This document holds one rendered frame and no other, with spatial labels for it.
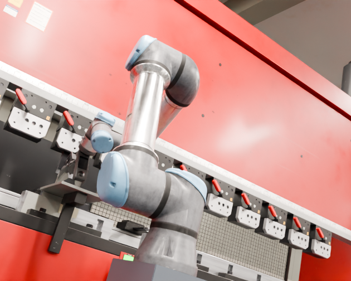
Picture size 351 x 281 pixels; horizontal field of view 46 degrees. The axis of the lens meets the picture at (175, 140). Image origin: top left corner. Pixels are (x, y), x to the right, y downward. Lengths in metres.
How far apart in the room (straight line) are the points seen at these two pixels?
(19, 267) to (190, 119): 1.05
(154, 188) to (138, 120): 0.19
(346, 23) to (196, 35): 2.30
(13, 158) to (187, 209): 1.42
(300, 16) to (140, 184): 3.50
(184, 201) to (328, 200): 1.87
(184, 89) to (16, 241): 0.78
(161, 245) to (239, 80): 1.56
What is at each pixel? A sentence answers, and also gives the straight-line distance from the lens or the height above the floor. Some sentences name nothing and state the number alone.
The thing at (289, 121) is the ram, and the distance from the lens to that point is 2.58.
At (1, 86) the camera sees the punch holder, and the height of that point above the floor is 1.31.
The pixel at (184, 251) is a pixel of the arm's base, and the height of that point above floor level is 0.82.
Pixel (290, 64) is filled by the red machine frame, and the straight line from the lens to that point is 2.69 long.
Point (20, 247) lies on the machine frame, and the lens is 1.56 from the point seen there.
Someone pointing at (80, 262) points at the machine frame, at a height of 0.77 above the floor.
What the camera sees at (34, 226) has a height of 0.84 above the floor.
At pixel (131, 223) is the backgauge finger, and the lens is 2.08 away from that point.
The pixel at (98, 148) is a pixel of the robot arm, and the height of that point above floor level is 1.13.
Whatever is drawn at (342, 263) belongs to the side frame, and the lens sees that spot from 3.28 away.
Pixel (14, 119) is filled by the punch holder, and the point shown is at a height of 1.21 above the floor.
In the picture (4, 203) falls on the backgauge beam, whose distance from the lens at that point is 1.94.
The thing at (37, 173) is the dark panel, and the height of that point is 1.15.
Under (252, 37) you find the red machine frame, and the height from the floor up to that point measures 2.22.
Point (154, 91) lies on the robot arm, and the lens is 1.10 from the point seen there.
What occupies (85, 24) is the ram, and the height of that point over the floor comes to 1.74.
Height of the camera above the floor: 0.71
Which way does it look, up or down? 21 degrees up
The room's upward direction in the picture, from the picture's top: 15 degrees clockwise
